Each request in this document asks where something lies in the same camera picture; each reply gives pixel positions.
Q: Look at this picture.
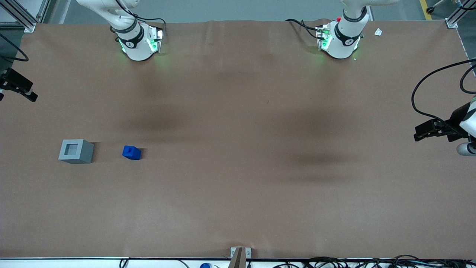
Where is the gray square base block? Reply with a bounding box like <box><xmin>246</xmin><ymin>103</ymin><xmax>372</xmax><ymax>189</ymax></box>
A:
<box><xmin>58</xmin><ymin>139</ymin><xmax>94</xmax><ymax>164</ymax></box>

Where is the slanted aluminium frame post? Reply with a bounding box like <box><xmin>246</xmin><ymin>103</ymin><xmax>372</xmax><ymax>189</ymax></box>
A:
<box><xmin>0</xmin><ymin>0</ymin><xmax>36</xmax><ymax>33</ymax></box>

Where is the brown upright bar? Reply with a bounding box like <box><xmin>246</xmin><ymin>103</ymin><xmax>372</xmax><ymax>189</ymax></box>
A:
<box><xmin>228</xmin><ymin>248</ymin><xmax>247</xmax><ymax>268</ymax></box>

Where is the brown paper table cover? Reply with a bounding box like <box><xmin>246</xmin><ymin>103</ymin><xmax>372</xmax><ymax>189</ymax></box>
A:
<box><xmin>0</xmin><ymin>19</ymin><xmax>476</xmax><ymax>260</ymax></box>

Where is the tangled black cable bundle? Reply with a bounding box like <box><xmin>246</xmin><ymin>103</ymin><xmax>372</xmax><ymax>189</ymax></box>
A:
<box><xmin>271</xmin><ymin>255</ymin><xmax>476</xmax><ymax>268</ymax></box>

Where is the black base cable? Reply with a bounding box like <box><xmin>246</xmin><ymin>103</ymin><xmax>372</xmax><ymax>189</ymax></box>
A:
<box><xmin>285</xmin><ymin>18</ymin><xmax>324</xmax><ymax>41</ymax></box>
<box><xmin>113</xmin><ymin>0</ymin><xmax>167</xmax><ymax>36</ymax></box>

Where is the black right base cable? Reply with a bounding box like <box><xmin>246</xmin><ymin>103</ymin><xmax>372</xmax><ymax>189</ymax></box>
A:
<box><xmin>113</xmin><ymin>0</ymin><xmax>167</xmax><ymax>36</ymax></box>

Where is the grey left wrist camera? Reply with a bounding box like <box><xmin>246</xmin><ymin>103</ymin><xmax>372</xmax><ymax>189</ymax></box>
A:
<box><xmin>456</xmin><ymin>141</ymin><xmax>476</xmax><ymax>157</ymax></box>

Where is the black left base cable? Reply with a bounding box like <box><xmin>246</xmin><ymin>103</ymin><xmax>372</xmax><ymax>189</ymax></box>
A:
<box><xmin>285</xmin><ymin>18</ymin><xmax>324</xmax><ymax>41</ymax></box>

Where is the short black looping cable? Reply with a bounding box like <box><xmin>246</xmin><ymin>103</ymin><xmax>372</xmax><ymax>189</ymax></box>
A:
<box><xmin>460</xmin><ymin>64</ymin><xmax>476</xmax><ymax>94</ymax></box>

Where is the black caster wheel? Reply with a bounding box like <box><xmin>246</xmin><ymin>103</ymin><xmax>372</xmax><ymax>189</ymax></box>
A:
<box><xmin>426</xmin><ymin>0</ymin><xmax>447</xmax><ymax>15</ymax></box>

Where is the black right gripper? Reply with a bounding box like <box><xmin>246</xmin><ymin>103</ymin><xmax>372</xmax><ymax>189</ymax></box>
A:
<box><xmin>0</xmin><ymin>68</ymin><xmax>38</xmax><ymax>102</ymax></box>

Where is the long black looping cable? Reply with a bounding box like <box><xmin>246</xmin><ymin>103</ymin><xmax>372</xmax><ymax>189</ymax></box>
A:
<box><xmin>411</xmin><ymin>58</ymin><xmax>476</xmax><ymax>125</ymax></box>

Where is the thin aluminium frame bar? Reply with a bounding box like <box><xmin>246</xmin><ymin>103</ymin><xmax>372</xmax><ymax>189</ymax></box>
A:
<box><xmin>36</xmin><ymin>0</ymin><xmax>51</xmax><ymax>23</ymax></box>

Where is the black right arm wrist cable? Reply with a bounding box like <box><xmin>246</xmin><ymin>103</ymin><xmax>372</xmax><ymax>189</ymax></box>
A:
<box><xmin>0</xmin><ymin>33</ymin><xmax>29</xmax><ymax>62</ymax></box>

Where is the small blue block part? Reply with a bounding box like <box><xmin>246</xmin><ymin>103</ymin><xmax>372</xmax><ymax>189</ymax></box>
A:
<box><xmin>122</xmin><ymin>146</ymin><xmax>142</xmax><ymax>161</ymax></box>

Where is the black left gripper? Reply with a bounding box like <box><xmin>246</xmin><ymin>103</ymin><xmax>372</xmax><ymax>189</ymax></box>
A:
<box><xmin>414</xmin><ymin>101</ymin><xmax>472</xmax><ymax>143</ymax></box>

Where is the aluminium frame post with bracket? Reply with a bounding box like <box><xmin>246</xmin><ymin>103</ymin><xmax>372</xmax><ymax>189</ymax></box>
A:
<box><xmin>446</xmin><ymin>0</ymin><xmax>476</xmax><ymax>29</ymax></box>

